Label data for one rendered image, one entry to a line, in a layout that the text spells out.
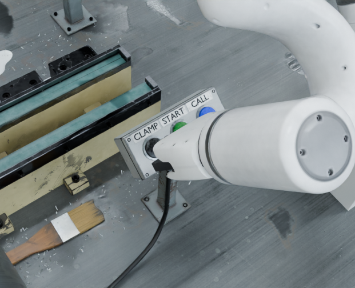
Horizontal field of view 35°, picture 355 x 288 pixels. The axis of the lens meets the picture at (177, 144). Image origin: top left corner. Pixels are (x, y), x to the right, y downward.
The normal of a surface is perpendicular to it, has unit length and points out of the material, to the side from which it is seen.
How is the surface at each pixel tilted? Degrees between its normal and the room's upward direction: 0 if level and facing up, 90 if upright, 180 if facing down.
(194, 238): 0
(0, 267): 62
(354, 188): 90
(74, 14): 90
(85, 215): 2
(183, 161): 84
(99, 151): 90
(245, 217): 0
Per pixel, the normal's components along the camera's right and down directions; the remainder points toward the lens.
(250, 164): -0.84, 0.37
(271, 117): -0.71, -0.63
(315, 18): 0.07, 0.72
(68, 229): 0.06, -0.55
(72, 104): 0.60, 0.68
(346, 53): -0.27, 0.41
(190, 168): -0.70, 0.51
